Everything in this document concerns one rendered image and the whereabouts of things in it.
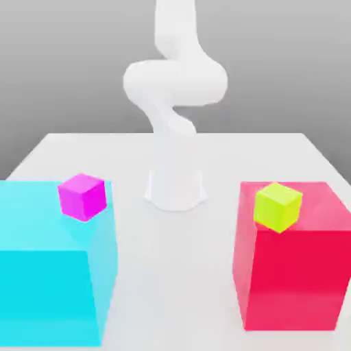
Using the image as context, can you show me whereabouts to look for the large cyan box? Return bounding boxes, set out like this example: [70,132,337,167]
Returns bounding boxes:
[0,180,119,348]

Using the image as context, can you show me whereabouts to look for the large red box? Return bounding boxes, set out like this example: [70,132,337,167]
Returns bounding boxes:
[232,180,351,332]

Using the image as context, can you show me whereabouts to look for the small yellow-green cube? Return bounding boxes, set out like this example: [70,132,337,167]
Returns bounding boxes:
[253,182,304,234]

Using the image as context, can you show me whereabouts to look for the small magenta cube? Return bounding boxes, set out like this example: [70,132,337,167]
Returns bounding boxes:
[57,173,108,223]

